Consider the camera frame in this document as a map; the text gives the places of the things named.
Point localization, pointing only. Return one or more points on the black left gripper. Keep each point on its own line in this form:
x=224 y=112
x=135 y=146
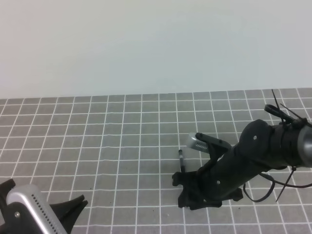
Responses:
x=17 y=219

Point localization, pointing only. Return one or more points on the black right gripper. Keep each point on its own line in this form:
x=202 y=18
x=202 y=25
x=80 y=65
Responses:
x=249 y=157

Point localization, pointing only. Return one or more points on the black pen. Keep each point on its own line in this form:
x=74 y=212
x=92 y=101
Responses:
x=181 y=161

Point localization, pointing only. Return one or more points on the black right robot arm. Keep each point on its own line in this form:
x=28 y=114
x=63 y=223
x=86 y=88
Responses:
x=292 y=142

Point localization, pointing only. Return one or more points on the grey grid tablecloth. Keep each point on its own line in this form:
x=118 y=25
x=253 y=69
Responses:
x=120 y=152

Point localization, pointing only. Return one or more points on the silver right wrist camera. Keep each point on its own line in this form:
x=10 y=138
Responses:
x=205 y=143

